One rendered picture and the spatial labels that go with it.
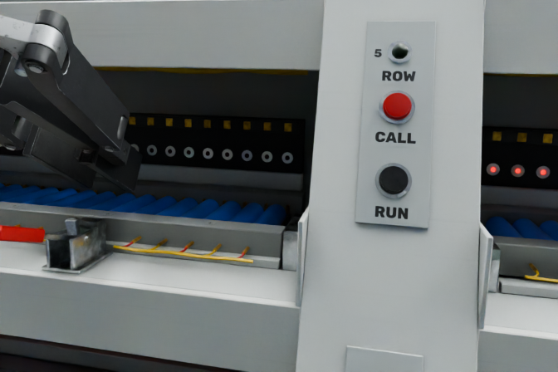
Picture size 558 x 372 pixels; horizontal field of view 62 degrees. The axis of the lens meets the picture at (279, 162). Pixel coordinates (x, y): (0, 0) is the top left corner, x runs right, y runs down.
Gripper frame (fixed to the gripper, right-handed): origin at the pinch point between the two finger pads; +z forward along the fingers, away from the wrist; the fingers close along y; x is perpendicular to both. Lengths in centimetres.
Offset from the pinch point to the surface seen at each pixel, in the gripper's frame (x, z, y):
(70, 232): -5.4, 0.3, 0.0
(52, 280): -8.7, -0.3, 0.1
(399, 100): 3.2, -3.3, 20.9
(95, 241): -5.6, 1.8, 1.1
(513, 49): 7.3, -2.5, 27.3
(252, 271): -6.4, 3.2, 12.0
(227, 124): 8.5, 12.2, 5.3
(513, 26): 8.4, -3.2, 27.2
